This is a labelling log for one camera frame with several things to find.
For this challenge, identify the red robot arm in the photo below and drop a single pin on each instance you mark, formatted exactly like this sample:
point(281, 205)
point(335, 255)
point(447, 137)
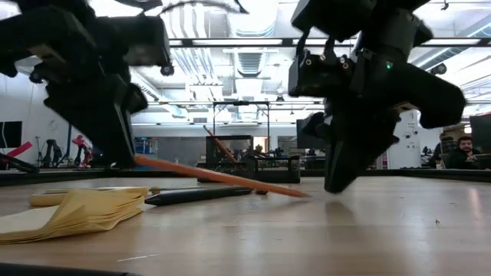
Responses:
point(83, 149)

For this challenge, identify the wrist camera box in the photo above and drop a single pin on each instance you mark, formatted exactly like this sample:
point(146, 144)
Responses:
point(318, 76)
point(145, 42)

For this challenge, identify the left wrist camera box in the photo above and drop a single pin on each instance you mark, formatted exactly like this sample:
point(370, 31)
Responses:
point(145, 42)

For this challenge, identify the silver ventilation duct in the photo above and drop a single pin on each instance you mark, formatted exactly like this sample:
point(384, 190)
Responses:
point(251, 19)

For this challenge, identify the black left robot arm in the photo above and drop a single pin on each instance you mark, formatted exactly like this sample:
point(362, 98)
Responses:
point(38, 27)

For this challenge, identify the black wall screen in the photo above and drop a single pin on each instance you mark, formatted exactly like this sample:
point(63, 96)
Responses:
point(11, 134)

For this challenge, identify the black ceiling spotlight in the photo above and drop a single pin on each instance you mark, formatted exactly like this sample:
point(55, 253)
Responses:
point(167, 71)

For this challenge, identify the yellow sticky note pad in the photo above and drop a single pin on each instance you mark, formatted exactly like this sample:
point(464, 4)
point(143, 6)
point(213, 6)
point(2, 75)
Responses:
point(76, 214)

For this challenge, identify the black pen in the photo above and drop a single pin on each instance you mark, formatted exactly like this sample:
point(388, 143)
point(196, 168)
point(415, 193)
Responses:
point(192, 195)

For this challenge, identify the person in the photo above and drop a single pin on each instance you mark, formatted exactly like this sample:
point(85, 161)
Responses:
point(464, 157)

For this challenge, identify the black rig frame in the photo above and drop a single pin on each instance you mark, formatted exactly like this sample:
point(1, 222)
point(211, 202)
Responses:
point(186, 42)

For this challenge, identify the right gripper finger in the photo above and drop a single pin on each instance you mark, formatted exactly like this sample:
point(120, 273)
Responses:
point(318, 126)
point(356, 153)

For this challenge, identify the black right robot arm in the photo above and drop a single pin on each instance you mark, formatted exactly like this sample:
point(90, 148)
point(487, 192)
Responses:
point(364, 19)

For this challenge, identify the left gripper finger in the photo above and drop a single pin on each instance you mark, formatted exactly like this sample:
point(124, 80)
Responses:
point(136, 99)
point(103, 122)

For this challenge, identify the black computer monitor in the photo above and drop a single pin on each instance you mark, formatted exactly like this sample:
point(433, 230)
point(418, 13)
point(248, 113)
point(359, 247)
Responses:
point(481, 130)
point(298, 142)

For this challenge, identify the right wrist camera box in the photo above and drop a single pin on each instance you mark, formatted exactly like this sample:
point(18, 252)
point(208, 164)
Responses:
point(318, 76)

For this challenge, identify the black mesh desk organizer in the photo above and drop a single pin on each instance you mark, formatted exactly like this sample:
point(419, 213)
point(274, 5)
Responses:
point(276, 174)

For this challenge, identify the orange pencil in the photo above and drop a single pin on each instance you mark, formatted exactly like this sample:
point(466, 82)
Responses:
point(220, 145)
point(215, 175)

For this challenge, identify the thick black marker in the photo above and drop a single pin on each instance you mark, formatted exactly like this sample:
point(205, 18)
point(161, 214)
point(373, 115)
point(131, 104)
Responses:
point(57, 271)

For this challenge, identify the white pillar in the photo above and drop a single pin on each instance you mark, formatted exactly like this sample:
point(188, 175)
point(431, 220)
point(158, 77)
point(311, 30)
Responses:
point(406, 153)

